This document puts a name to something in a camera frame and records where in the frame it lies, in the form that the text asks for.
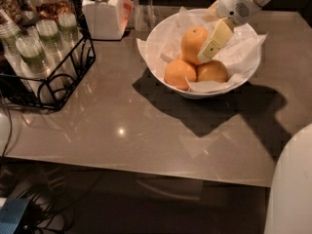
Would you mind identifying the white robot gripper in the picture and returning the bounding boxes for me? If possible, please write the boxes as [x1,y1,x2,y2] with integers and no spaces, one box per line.
[198,0,261,63]

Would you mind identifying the orange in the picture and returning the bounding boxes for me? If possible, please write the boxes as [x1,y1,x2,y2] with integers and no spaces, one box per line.
[164,59,197,91]
[197,59,228,83]
[180,26,209,65]

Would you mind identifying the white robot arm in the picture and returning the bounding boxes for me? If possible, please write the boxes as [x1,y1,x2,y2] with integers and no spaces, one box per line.
[198,0,271,62]

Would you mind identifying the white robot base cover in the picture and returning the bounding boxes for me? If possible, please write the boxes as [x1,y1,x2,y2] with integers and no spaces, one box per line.
[264,124,312,234]

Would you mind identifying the white ceramic bowl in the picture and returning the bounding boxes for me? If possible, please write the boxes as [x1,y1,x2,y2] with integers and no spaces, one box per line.
[144,8,263,99]

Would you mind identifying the clear acrylic stand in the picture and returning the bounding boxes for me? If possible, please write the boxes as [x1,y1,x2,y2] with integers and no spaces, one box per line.
[133,0,156,31]

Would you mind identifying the white ceramic canister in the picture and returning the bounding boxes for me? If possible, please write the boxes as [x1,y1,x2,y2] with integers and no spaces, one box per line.
[82,0,134,40]

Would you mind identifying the clear plastic cup stack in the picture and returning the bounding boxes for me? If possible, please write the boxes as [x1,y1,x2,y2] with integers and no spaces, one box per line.
[58,13,82,50]
[36,19,64,64]
[16,36,53,93]
[0,22,22,65]

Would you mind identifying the glass jar with snacks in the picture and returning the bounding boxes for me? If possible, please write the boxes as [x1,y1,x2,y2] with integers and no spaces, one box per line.
[19,0,76,22]

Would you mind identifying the blue patterned object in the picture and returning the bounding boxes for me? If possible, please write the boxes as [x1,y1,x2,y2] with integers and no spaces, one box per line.
[0,199,29,234]

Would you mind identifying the black wire rack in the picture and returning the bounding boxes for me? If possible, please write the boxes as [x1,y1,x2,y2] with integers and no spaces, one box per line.
[0,22,97,111]

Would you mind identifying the black cable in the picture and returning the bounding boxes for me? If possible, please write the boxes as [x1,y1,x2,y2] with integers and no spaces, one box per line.
[0,91,14,168]

